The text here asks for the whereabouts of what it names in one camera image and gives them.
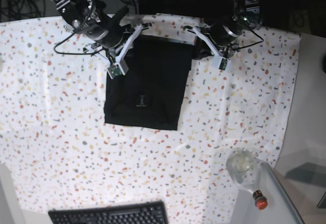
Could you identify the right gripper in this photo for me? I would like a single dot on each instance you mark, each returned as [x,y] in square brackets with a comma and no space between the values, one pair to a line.
[108,33]

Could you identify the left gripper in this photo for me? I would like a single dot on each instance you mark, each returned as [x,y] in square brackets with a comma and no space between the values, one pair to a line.
[218,40]

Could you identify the black t-shirt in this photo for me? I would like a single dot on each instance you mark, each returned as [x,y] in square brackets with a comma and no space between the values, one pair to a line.
[151,93]

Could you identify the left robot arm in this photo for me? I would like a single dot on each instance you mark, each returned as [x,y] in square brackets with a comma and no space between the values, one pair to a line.
[244,12]

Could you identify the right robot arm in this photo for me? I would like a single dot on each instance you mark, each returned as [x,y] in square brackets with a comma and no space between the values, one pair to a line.
[66,9]

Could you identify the terrazzo pattern tablecloth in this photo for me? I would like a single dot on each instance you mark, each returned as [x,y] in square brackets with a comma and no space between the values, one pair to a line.
[62,155]

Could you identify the clear glass bottle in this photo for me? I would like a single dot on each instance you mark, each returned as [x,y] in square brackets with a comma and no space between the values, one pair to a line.
[244,170]

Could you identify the black computer keyboard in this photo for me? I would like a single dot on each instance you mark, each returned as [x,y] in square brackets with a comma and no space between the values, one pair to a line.
[150,212]

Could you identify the red bottle cap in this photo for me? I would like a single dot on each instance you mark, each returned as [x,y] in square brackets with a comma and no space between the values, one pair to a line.
[260,200]

